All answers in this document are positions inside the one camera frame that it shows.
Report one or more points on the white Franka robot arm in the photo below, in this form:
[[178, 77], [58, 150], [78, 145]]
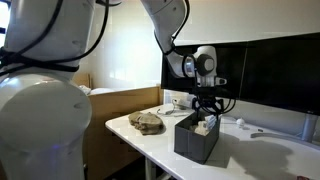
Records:
[[33, 110]]

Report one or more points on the dark grey rectangular box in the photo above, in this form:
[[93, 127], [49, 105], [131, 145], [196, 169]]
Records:
[[195, 146]]

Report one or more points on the small dark rectangular device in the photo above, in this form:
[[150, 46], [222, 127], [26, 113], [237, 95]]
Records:
[[303, 178]]

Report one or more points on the light wooden cabinet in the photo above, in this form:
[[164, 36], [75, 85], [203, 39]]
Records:
[[116, 113]]

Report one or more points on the large black monitor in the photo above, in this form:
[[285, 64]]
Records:
[[283, 73]]

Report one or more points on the crumpled white fabric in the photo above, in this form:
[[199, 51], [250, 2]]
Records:
[[85, 89]]

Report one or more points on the white power strip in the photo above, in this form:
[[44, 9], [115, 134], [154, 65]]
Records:
[[180, 102]]

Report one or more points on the brown cloth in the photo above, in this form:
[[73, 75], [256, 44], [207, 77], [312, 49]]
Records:
[[146, 122]]

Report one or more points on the white flat sheet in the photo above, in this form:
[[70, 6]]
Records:
[[101, 90]]

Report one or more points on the white cloth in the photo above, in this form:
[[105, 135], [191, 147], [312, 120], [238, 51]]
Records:
[[203, 126]]

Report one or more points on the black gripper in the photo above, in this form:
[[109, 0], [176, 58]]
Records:
[[210, 95]]

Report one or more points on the white table leg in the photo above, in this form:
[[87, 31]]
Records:
[[150, 168]]

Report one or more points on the small white round gadget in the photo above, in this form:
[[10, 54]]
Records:
[[240, 122]]

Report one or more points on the wooden board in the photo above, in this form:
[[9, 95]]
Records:
[[83, 80]]

